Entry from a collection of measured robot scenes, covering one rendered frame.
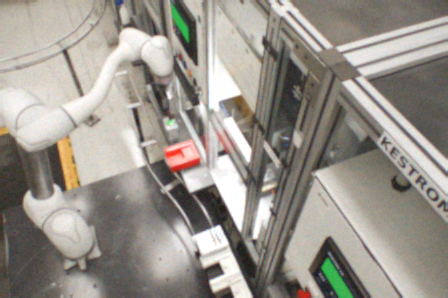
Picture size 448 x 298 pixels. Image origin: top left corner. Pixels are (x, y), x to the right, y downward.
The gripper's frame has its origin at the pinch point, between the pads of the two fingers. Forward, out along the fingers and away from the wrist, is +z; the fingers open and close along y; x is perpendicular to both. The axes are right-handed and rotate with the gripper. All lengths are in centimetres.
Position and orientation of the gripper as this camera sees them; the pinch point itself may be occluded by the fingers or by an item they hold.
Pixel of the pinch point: (168, 109)
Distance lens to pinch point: 186.9
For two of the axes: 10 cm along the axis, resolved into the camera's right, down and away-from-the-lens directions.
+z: -0.3, 6.2, 7.9
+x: -9.2, 3.0, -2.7
